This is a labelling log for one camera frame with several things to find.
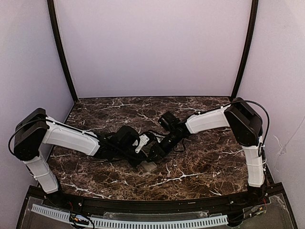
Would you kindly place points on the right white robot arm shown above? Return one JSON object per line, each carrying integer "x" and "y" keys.
{"x": 245, "y": 123}

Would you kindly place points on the white slotted cable duct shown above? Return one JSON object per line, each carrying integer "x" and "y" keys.
{"x": 131, "y": 221}

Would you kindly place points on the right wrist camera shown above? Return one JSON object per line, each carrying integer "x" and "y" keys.
{"x": 153, "y": 135}

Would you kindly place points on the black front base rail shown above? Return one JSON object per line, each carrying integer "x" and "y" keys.
{"x": 225, "y": 204}

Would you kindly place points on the white universal remote control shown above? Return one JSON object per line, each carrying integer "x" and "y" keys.
{"x": 148, "y": 166}

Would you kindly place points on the left black frame post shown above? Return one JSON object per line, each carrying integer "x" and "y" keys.
{"x": 60, "y": 49}

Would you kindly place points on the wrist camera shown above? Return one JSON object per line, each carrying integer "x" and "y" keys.
{"x": 153, "y": 135}
{"x": 144, "y": 139}

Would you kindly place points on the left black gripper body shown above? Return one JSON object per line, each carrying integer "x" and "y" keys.
{"x": 133, "y": 156}

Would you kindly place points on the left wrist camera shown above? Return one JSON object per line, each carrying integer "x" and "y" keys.
{"x": 144, "y": 139}

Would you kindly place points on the right black frame post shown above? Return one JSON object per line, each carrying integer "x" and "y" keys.
{"x": 246, "y": 49}

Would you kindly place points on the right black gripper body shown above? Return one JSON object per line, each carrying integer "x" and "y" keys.
{"x": 157, "y": 150}

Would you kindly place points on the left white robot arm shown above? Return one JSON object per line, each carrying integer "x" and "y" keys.
{"x": 39, "y": 128}

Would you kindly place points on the black frame post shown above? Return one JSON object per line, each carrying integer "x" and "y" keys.
{"x": 60, "y": 49}
{"x": 246, "y": 49}

